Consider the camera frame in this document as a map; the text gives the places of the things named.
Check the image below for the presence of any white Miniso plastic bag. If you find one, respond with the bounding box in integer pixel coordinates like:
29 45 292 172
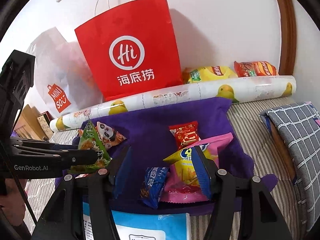
27 27 103 118

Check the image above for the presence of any red chips bag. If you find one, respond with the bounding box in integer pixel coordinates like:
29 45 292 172
234 61 278 77

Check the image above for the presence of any small red white candy packet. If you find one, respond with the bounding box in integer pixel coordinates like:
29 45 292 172
76 174 89 179

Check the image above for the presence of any blue tissue pack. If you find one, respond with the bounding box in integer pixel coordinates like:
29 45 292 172
82 200 191 240

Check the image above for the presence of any panda face snack packet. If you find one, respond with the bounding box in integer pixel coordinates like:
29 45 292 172
96 121 126 150

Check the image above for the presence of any green snack packet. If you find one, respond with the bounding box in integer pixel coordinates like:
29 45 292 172
67 120 112 174

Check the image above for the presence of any rolled lemon print mat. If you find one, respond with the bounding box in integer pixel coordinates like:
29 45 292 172
49 75 297 132

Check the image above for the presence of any red gold snack packet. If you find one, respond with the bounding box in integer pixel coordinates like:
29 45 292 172
169 121 201 150

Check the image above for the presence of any yellow chips bag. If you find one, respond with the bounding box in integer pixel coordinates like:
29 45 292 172
182 66 238 84

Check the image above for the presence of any grey checked folded cloth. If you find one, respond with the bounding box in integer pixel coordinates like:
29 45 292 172
260 102 319 232

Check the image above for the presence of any red paper shopping bag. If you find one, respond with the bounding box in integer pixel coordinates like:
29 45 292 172
75 0 183 101

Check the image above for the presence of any person's left hand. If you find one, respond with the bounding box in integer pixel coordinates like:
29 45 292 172
1 179 25 226

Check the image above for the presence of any purple towel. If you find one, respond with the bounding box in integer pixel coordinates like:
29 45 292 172
55 97 279 217

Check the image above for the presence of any striped quilted mattress cover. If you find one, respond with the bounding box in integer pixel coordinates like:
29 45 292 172
26 97 304 239

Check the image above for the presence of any small blue snack packet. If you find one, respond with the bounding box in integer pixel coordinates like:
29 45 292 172
140 167 169 209

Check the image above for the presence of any pink yellow sweet potato sticks bag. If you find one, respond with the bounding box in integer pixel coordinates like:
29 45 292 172
160 133 233 204

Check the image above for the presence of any brown wooden door frame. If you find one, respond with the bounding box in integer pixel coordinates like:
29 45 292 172
277 0 297 75

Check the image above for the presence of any patterned brown box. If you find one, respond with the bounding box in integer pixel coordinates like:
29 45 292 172
37 111 54 140

